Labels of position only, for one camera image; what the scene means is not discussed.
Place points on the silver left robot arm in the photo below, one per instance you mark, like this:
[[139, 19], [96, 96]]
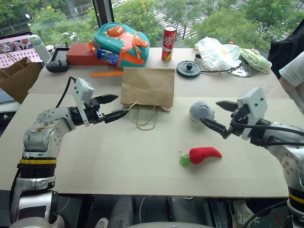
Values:
[[42, 135]]

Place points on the person in white shirt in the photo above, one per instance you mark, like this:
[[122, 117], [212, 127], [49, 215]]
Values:
[[294, 69]]

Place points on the white shoe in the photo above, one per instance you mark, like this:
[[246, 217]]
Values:
[[243, 212], [102, 223]]

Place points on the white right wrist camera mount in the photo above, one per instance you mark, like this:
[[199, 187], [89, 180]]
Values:
[[256, 99]]

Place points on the white plastic bag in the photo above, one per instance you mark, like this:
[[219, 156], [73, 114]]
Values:
[[213, 51]]

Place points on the large brown paper bag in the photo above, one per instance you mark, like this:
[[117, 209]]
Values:
[[21, 78]]

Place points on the pale green cloth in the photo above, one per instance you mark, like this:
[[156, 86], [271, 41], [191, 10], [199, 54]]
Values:
[[254, 59]]

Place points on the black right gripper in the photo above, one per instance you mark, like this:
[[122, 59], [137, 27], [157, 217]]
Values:
[[238, 114]]

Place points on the red chili plush toy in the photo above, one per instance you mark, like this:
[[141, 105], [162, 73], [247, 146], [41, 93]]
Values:
[[202, 154]]

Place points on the white insulated bottle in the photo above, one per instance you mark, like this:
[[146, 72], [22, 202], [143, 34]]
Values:
[[40, 48]]

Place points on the red cola can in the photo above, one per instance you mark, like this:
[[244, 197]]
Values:
[[168, 45]]

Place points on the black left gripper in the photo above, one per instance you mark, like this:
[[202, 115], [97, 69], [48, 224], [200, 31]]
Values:
[[93, 114]]

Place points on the blue white printed packet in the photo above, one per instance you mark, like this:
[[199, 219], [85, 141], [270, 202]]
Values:
[[107, 55]]

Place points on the laptop with pink screen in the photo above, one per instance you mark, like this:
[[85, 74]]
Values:
[[14, 52]]

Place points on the teal dinosaur backpack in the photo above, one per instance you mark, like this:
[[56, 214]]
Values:
[[123, 35]]

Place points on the dark green kettle base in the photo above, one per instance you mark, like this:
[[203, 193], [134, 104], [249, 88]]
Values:
[[184, 70]]

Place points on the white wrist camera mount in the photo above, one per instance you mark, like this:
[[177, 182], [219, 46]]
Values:
[[82, 92], [256, 99]]

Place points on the gray round object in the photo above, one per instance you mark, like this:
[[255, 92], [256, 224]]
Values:
[[199, 110]]

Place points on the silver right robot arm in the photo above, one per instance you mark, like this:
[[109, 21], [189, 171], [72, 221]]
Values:
[[292, 161]]

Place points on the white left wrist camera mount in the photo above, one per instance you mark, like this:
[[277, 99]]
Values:
[[82, 92]]

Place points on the black remote controller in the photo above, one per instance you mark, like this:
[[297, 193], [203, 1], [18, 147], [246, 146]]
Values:
[[58, 65]]

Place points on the black garment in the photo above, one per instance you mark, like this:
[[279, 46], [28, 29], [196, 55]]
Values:
[[285, 52]]

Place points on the black window frame post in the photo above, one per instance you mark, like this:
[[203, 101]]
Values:
[[102, 12]]

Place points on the red cardboard box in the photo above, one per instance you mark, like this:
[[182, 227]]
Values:
[[78, 54]]

